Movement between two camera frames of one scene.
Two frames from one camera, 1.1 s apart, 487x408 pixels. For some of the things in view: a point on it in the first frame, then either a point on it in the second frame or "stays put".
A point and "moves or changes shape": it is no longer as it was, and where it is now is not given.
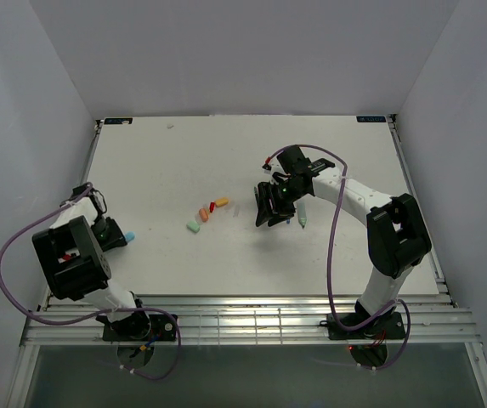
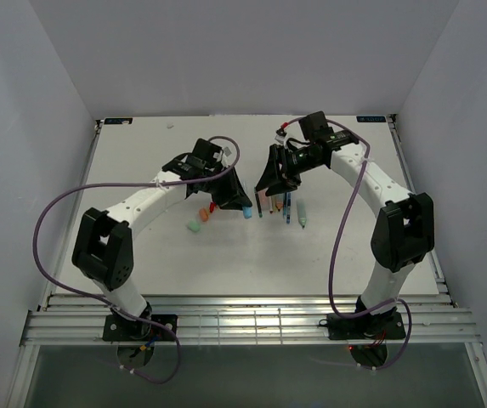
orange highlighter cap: x=203 y=214 stays put
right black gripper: x=264 y=211 → x=276 y=178
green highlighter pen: x=302 y=213 stays put
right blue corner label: x=370 y=118 stays put
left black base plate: x=139 y=327 stays put
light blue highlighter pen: x=130 y=235 moves or changes shape
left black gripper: x=117 y=238 → x=233 y=195
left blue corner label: x=117 y=121 stays put
